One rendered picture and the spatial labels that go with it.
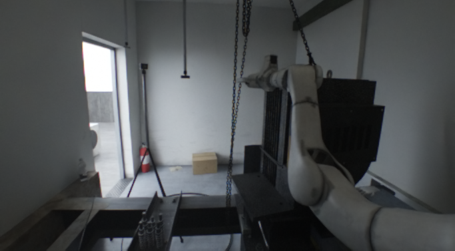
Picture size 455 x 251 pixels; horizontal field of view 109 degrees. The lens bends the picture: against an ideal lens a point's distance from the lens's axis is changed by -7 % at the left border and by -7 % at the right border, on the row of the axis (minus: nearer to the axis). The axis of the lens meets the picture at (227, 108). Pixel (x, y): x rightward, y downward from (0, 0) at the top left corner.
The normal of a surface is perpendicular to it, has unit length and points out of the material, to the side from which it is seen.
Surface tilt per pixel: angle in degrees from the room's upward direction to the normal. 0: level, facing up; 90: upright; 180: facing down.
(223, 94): 90
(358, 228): 69
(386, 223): 53
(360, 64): 90
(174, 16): 90
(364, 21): 90
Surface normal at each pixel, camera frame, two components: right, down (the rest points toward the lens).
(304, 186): -0.92, -0.17
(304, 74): -0.15, -0.36
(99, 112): 0.09, 0.15
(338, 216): -0.95, -0.29
